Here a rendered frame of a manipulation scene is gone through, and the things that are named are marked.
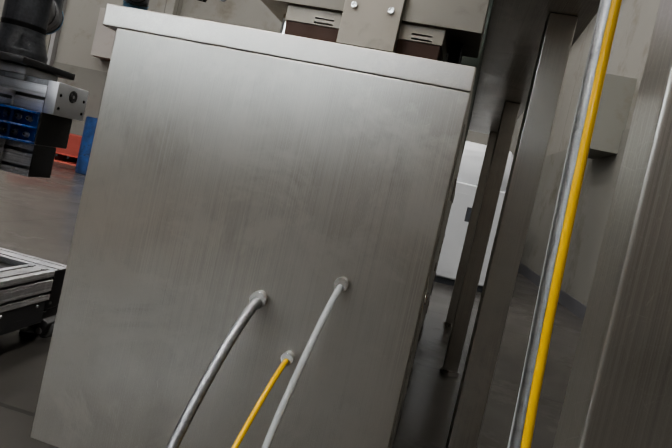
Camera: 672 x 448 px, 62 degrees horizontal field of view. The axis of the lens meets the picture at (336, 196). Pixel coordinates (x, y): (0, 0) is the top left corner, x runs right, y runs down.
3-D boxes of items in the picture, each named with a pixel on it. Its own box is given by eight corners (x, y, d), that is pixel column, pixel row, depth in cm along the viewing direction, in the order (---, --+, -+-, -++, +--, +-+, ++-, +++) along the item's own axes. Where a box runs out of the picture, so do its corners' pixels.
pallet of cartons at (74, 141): (113, 170, 923) (119, 144, 922) (79, 167, 831) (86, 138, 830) (45, 154, 942) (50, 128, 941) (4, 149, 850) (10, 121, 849)
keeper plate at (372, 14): (338, 45, 97) (352, -17, 96) (394, 55, 95) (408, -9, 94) (335, 41, 94) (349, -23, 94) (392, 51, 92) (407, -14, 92)
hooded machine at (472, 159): (420, 269, 546) (450, 141, 542) (481, 283, 539) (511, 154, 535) (423, 279, 481) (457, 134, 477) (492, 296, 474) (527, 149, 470)
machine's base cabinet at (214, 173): (325, 288, 348) (355, 154, 346) (426, 315, 335) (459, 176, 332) (15, 489, 102) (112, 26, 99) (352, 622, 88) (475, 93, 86)
